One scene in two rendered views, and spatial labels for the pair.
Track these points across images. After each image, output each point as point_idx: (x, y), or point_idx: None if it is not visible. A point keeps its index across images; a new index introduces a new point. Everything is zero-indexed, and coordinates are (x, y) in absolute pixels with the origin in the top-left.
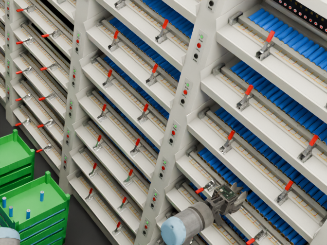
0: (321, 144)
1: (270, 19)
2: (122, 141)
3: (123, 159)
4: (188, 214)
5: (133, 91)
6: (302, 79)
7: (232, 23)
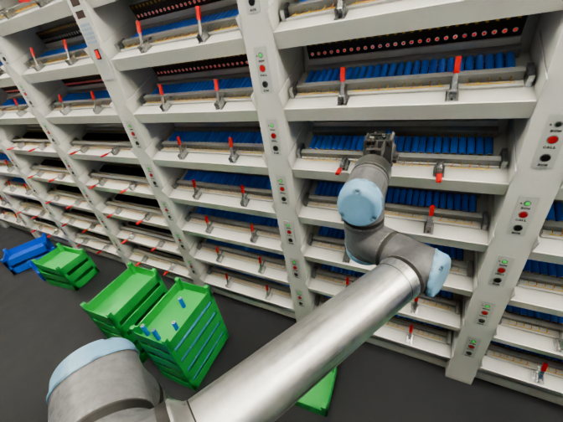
0: None
1: None
2: (228, 201)
3: (238, 223)
4: (362, 170)
5: (210, 144)
6: None
7: None
